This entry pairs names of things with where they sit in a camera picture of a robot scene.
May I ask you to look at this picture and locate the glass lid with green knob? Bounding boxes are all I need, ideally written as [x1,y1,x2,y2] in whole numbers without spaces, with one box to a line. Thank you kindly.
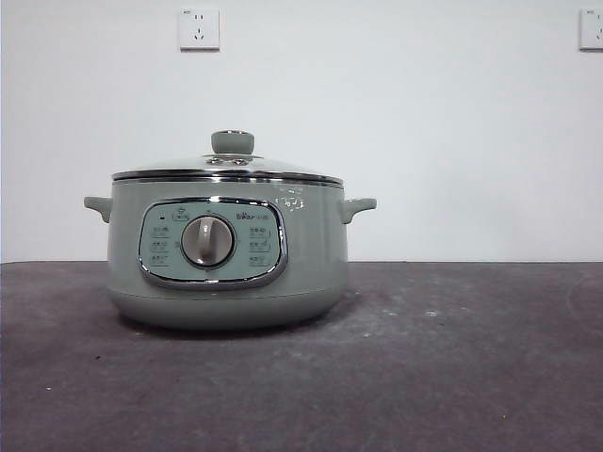
[111,130,344,184]

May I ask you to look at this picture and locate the green electric cooking pot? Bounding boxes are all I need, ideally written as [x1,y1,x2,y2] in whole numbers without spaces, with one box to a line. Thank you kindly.
[83,180,378,330]

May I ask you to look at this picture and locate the white wall socket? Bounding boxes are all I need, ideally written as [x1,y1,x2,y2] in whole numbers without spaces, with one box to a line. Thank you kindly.
[579,8,603,52]
[178,8,221,53]

